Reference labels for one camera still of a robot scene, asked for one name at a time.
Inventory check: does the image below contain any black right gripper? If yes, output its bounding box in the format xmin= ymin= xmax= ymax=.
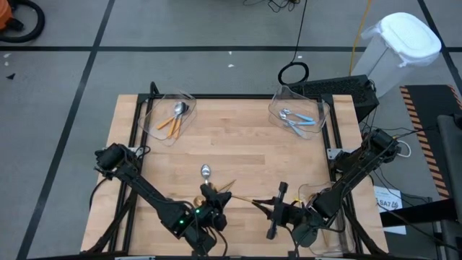
xmin=252 ymin=182 xmax=311 ymax=239

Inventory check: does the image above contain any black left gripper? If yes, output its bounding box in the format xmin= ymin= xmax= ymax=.
xmin=196 ymin=183 xmax=233 ymax=232

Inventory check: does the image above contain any orange-handled silver spoon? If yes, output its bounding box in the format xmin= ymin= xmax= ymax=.
xmin=156 ymin=102 xmax=186 ymax=131
xmin=200 ymin=164 xmax=212 ymax=187
xmin=173 ymin=103 xmax=190 ymax=140
xmin=167 ymin=102 xmax=187 ymax=139

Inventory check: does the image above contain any clear plastic bin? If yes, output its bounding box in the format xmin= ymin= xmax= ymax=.
xmin=267 ymin=84 xmax=331 ymax=140
xmin=136 ymin=92 xmax=199 ymax=150
xmin=297 ymin=182 xmax=357 ymax=258

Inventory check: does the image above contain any white paper sign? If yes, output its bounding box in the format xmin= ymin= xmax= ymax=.
xmin=373 ymin=185 xmax=408 ymax=235

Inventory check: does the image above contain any black computer tower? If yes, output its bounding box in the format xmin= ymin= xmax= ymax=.
xmin=287 ymin=74 xmax=380 ymax=124

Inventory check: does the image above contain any black metal beam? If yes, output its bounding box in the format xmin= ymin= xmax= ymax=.
xmin=378 ymin=206 xmax=460 ymax=228

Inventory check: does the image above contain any black mat with hazard stripes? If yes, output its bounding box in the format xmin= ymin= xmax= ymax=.
xmin=398 ymin=84 xmax=462 ymax=199

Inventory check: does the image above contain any white trash can with bag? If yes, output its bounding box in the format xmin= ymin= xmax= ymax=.
xmin=352 ymin=12 xmax=443 ymax=98

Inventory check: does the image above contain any orange vacuum cleaner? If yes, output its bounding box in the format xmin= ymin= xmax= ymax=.
xmin=0 ymin=0 xmax=14 ymax=32

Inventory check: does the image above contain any black hanging cable with coil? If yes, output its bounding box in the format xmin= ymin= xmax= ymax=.
xmin=276 ymin=0 xmax=310 ymax=86

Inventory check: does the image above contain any white power cable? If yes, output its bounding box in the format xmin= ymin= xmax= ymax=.
xmin=395 ymin=139 xmax=413 ymax=159

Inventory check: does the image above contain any grey metal post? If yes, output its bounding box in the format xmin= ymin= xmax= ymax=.
xmin=437 ymin=114 xmax=462 ymax=260

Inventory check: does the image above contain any black cable tangle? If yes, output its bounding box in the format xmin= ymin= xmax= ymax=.
xmin=242 ymin=0 xmax=301 ymax=14

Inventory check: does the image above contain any yellow hanging cable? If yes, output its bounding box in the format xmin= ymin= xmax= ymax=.
xmin=348 ymin=0 xmax=373 ymax=77

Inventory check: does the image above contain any black vacuum hose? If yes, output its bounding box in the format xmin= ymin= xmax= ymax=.
xmin=0 ymin=0 xmax=46 ymax=44

